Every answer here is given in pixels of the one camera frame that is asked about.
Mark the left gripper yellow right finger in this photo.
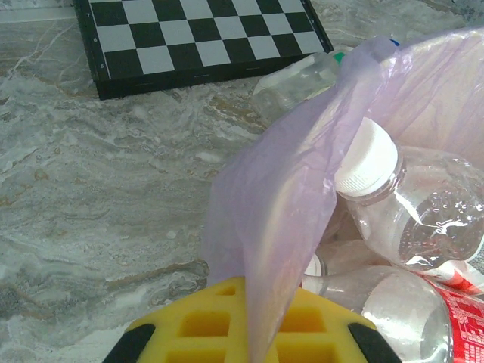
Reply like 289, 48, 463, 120
264, 287, 402, 363

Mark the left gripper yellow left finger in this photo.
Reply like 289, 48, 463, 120
101, 275, 250, 363

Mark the clear bottle red label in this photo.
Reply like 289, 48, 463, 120
300, 252, 484, 363

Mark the purple plastic bin bag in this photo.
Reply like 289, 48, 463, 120
200, 26, 484, 363

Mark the clear bottle white cap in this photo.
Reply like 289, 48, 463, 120
334, 116, 484, 296

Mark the clear bottle green cap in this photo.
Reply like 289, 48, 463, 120
250, 47, 358, 128

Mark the black white chessboard box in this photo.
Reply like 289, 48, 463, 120
73, 0, 335, 101

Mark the aluminium wall base strip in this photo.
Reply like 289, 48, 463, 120
0, 6, 79, 24

